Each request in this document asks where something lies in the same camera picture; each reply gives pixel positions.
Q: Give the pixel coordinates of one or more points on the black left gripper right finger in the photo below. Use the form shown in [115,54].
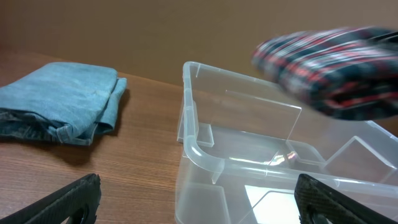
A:
[318,203]

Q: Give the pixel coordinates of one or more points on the clear plastic storage container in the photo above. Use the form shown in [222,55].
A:
[238,130]

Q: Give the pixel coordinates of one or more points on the folded blue denim jeans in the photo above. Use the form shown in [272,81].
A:
[62,102]

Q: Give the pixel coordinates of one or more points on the red navy plaid shirt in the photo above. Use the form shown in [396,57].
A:
[345,73]

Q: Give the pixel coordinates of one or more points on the white label in container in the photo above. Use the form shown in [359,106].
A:
[271,206]

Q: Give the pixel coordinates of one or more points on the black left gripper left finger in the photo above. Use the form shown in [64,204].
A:
[75,203]

